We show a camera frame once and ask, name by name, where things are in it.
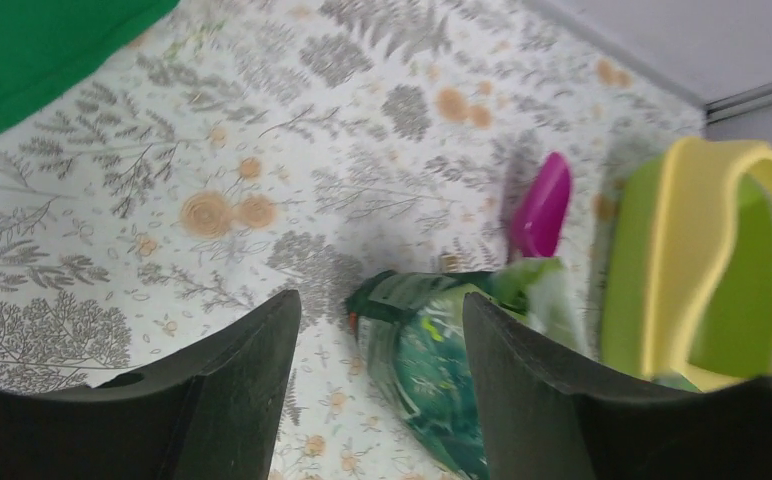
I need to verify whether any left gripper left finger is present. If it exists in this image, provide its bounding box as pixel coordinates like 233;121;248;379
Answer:
0;290;301;479

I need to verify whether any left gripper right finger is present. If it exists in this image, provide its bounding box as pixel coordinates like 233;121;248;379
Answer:
463;294;772;479

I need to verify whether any green cat litter bag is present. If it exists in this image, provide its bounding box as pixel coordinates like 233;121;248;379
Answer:
345;257;594;479

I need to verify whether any magenta plastic scoop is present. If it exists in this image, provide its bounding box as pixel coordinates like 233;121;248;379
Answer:
509;152;573;257

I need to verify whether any yellow green litter box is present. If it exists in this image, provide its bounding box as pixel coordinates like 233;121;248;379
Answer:
600;137;772;391

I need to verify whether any green t-shirt on hanger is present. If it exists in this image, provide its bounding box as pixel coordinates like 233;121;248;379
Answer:
0;0;177;134

